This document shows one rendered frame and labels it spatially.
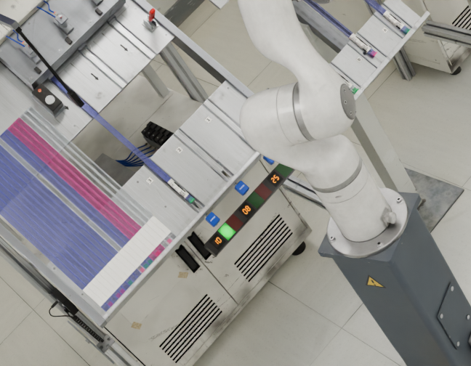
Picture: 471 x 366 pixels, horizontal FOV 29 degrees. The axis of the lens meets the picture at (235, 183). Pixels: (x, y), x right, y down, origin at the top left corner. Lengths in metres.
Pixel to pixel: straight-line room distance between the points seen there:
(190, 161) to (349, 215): 0.55
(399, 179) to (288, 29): 1.21
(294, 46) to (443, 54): 1.53
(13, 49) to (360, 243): 1.01
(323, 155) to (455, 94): 1.49
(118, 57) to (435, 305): 1.02
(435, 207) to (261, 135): 1.26
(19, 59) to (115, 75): 0.24
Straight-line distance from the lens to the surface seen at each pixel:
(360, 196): 1.91
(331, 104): 1.72
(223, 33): 4.22
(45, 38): 2.40
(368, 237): 1.99
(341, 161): 1.84
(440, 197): 2.98
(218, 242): 2.29
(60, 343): 3.44
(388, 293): 2.11
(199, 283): 2.79
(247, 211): 2.31
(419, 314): 2.15
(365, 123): 2.68
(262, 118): 1.77
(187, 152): 2.33
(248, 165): 2.30
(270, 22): 1.73
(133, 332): 2.73
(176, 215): 2.29
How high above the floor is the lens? 2.17
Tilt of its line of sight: 39 degrees down
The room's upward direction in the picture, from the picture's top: 36 degrees counter-clockwise
